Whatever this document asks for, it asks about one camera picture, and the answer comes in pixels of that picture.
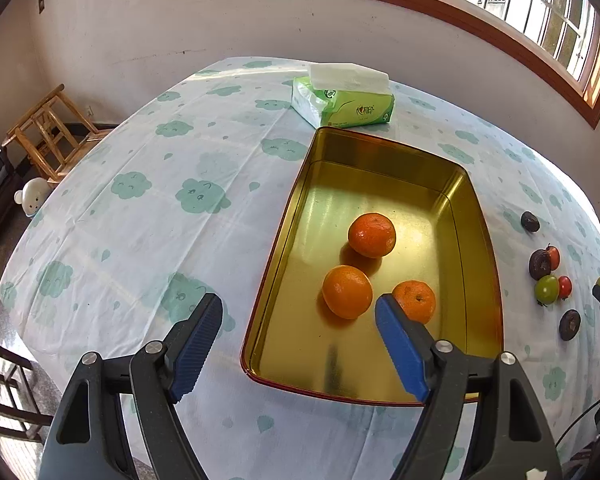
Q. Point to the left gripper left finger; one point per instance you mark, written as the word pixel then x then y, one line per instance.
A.
pixel 87 438

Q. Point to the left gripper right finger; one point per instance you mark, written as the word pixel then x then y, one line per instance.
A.
pixel 510 438

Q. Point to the dark passion fruit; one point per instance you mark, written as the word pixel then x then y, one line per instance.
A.
pixel 539 264
pixel 529 222
pixel 569 325

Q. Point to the red tomato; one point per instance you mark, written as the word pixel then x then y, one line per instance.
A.
pixel 554 255
pixel 565 287

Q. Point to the orange mandarin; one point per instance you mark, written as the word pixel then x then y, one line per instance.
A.
pixel 347 292
pixel 372 235
pixel 416 299

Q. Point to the dark wooden chair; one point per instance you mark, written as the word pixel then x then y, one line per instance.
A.
pixel 20 417

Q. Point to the white bear toy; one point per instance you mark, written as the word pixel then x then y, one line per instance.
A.
pixel 32 196

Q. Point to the cloud pattern tablecloth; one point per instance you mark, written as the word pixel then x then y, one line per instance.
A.
pixel 186 196

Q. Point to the red gold toffee tin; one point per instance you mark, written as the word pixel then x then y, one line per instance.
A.
pixel 293 342

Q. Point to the wooden stool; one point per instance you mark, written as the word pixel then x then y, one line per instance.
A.
pixel 51 148

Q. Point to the green tissue pack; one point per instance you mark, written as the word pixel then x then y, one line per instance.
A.
pixel 342 95

